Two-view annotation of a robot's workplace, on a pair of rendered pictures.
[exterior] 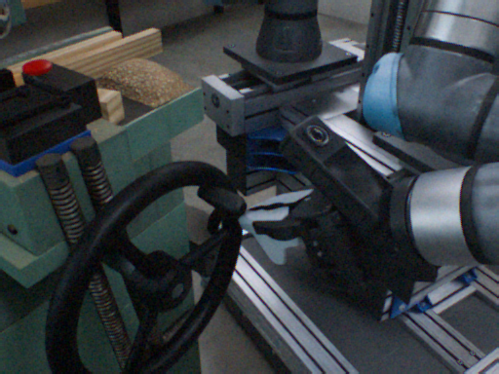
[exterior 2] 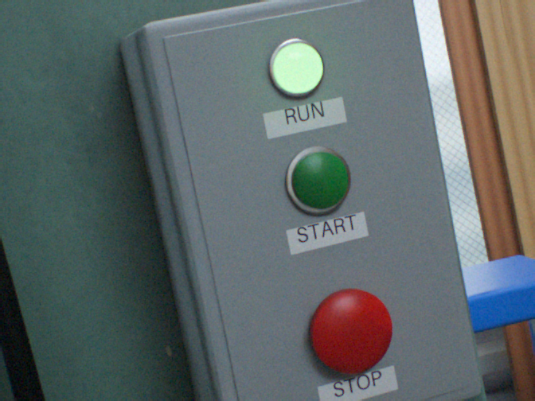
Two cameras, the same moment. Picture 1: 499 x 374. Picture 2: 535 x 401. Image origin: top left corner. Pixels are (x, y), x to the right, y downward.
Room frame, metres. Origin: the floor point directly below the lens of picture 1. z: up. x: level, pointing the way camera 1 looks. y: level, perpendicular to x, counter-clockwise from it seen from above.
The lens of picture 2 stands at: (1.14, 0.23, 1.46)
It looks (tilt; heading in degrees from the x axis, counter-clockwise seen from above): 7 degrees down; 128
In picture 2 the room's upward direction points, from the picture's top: 11 degrees counter-clockwise
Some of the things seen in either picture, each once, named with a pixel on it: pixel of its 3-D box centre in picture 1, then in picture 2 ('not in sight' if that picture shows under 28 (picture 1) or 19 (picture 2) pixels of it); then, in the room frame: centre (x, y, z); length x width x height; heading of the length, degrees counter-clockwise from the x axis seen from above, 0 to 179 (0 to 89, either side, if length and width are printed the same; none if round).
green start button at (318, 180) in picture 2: not in sight; (320, 180); (0.93, 0.53, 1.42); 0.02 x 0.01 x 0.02; 54
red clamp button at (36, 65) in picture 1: (37, 67); not in sight; (0.51, 0.23, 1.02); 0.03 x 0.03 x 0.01
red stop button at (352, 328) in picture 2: not in sight; (351, 330); (0.93, 0.53, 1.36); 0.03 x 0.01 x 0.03; 54
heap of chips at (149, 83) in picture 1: (141, 74); not in sight; (0.73, 0.17, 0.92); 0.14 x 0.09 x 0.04; 54
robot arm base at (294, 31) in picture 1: (289, 28); not in sight; (1.10, -0.09, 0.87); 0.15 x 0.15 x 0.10
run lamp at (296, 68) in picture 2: not in sight; (298, 68); (0.93, 0.53, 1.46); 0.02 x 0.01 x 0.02; 54
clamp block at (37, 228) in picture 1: (46, 169); not in sight; (0.47, 0.23, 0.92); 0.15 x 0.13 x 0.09; 144
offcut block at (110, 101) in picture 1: (105, 108); not in sight; (0.61, 0.20, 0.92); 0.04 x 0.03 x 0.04; 162
